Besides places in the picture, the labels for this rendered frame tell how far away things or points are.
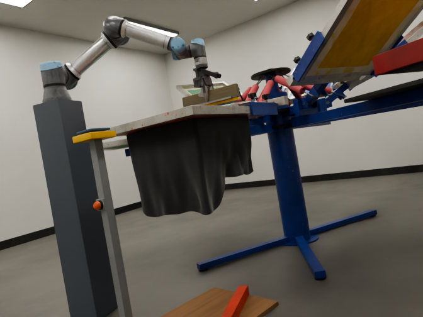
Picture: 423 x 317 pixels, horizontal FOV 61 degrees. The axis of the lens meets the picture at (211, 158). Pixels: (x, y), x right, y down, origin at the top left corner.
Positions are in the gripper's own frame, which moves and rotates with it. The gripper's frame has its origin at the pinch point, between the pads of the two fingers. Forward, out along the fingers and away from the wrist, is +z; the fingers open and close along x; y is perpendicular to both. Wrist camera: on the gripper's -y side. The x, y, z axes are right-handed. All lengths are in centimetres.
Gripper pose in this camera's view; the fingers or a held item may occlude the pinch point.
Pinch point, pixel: (209, 99)
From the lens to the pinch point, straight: 208.1
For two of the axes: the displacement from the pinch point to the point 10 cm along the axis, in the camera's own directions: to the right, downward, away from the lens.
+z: 1.6, 9.9, 0.2
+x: -5.7, 1.1, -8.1
